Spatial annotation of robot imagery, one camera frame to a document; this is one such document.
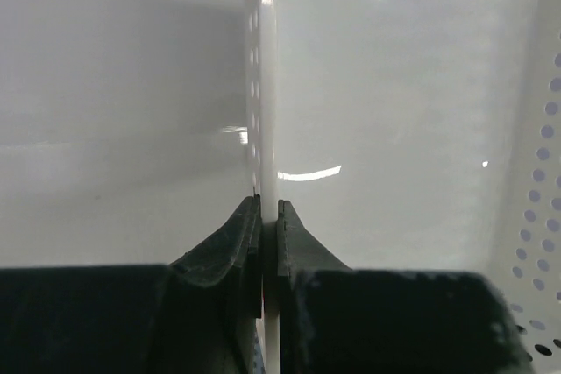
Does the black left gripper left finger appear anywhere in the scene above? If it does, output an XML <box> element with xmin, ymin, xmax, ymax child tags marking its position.
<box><xmin>171</xmin><ymin>195</ymin><xmax>262</xmax><ymax>373</ymax></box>

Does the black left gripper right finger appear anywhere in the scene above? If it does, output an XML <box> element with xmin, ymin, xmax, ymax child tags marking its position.
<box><xmin>276</xmin><ymin>201</ymin><xmax>354</xmax><ymax>373</ymax></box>

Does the white plastic basket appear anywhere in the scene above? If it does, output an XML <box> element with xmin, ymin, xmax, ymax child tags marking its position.
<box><xmin>245</xmin><ymin>0</ymin><xmax>560</xmax><ymax>373</ymax></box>

